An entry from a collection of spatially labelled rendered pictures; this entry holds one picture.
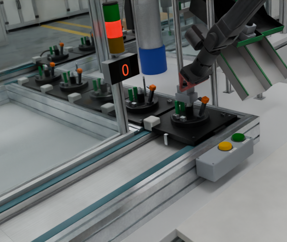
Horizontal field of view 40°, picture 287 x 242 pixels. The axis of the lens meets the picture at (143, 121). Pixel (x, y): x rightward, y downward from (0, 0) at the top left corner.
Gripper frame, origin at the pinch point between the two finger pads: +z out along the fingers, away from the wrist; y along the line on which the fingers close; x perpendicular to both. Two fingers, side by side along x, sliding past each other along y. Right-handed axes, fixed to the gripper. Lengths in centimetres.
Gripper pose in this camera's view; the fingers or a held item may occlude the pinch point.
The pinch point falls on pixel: (185, 87)
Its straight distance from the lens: 139.4
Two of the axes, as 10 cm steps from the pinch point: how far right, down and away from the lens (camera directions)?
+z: -3.4, 5.5, 7.6
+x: 6.0, 7.5, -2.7
